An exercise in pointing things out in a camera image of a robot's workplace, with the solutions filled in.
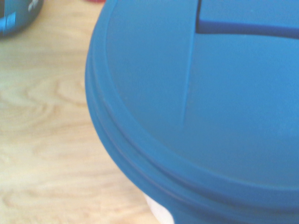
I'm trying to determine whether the clear pitcher with blue lid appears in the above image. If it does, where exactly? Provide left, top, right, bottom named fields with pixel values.
left=85, top=0, right=299, bottom=224

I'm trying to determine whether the black Vega protein tub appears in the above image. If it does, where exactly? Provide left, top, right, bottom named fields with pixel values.
left=0, top=0, right=45, bottom=39

